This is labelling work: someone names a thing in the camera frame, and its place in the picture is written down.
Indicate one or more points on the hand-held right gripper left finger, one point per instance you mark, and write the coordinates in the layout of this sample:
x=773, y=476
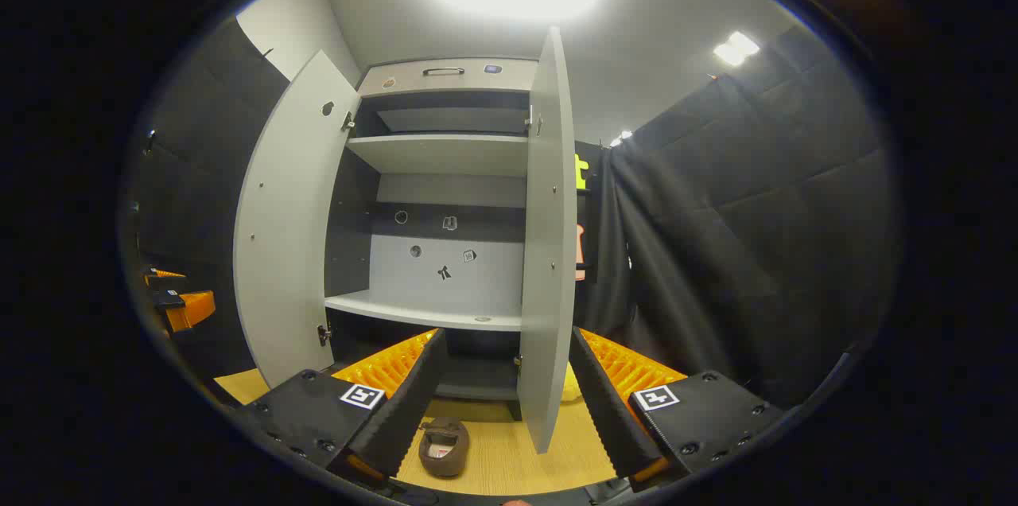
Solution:
x=406, y=410

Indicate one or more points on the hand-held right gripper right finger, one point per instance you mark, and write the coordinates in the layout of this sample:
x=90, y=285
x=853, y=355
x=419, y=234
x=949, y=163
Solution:
x=608, y=410

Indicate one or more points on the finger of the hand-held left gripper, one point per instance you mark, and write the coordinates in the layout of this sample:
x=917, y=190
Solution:
x=163, y=277
x=195, y=309

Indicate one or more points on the brown fuzzy shoe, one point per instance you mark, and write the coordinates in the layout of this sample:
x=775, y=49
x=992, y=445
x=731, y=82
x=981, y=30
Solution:
x=444, y=450

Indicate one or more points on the grey shoe cabinet door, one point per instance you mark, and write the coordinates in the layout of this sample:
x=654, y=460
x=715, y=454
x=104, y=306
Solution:
x=286, y=235
x=549, y=235

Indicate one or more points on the grey shoe cabinet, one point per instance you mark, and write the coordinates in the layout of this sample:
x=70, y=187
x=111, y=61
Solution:
x=445, y=275

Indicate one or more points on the grey cabinet drawer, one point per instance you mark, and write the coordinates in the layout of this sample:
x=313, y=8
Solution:
x=509, y=76

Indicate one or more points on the yellow plush toy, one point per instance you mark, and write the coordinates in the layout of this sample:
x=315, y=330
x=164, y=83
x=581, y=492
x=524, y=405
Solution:
x=569, y=387

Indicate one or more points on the black backdrop cloth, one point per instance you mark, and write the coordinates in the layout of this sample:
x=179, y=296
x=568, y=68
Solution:
x=732, y=235
x=199, y=172

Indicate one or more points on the small ceiling light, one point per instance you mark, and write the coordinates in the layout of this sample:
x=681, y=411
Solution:
x=621, y=138

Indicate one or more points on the twin ceiling light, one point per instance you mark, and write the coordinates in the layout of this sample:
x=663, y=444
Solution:
x=736, y=48

